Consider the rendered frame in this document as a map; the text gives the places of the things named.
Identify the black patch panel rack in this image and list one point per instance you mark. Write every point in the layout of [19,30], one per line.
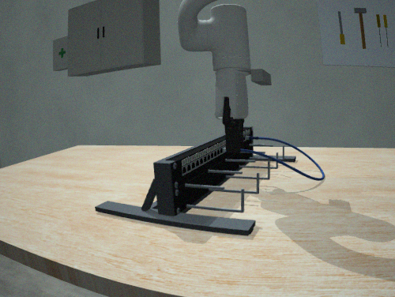
[183,179]

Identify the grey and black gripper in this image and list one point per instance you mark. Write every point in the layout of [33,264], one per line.
[232,83]

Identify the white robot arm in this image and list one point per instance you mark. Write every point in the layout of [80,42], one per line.
[227,36]

